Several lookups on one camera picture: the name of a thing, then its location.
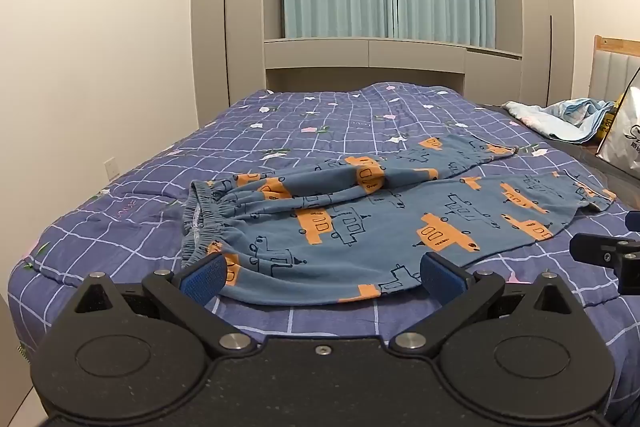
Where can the tall beige wardrobe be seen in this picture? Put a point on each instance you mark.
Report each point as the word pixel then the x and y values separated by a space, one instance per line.
pixel 542 7
pixel 227 7

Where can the yellow packet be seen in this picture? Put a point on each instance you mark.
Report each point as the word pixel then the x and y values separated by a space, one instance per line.
pixel 607 124

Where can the padded wooden headboard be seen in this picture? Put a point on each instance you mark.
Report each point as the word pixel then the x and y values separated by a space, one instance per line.
pixel 612 67

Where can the blue pants with orange print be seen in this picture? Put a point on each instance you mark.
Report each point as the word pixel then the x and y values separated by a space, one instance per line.
pixel 350 227

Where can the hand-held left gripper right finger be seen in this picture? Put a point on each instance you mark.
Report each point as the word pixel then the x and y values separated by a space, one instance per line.
pixel 442 278

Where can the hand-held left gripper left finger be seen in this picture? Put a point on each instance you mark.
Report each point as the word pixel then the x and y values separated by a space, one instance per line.
pixel 204 279

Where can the white wall socket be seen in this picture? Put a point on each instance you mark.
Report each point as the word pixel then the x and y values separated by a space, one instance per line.
pixel 111 168

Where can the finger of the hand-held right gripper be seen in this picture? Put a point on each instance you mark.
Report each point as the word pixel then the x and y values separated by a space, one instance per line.
pixel 592 249
pixel 634 222

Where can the purple checked floral blanket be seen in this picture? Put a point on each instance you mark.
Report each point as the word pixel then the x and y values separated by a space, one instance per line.
pixel 150 167

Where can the light blue crumpled cloth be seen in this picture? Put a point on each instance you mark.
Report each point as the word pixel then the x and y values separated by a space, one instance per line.
pixel 560 117

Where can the white plastic bag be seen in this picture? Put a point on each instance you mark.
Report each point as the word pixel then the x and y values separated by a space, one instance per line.
pixel 625 137

